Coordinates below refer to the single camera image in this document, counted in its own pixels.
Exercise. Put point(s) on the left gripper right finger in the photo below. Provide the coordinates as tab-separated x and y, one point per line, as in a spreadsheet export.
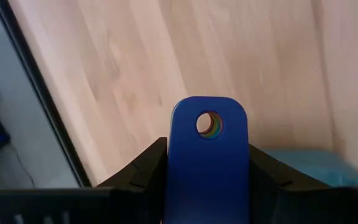
269	174

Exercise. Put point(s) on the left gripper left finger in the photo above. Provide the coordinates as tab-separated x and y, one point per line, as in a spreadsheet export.
148	168

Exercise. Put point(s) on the dark blue measuring cup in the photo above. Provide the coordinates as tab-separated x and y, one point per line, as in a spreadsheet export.
207	174

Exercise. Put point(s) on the teal plastic basket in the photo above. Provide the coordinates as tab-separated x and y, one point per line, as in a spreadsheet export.
322	168

